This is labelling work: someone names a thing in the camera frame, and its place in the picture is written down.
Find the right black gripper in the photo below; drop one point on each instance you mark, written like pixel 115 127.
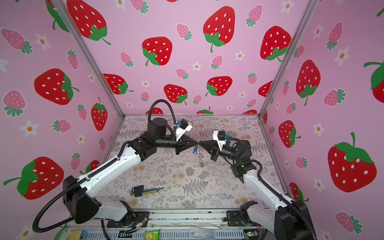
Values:
pixel 215 152

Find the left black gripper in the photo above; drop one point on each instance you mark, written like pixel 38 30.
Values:
pixel 183 147

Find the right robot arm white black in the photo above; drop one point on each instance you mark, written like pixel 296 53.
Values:
pixel 285 218

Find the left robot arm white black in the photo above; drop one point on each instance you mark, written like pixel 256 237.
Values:
pixel 79 194

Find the clear plastic bag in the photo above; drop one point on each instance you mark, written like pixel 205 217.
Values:
pixel 202 233

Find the green packet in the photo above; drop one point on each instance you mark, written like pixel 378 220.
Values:
pixel 152 235

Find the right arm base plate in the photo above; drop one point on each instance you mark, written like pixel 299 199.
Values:
pixel 239 218

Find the aluminium rail frame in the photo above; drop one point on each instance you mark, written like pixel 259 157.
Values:
pixel 174 224

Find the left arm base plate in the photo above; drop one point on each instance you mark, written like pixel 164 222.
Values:
pixel 131 220

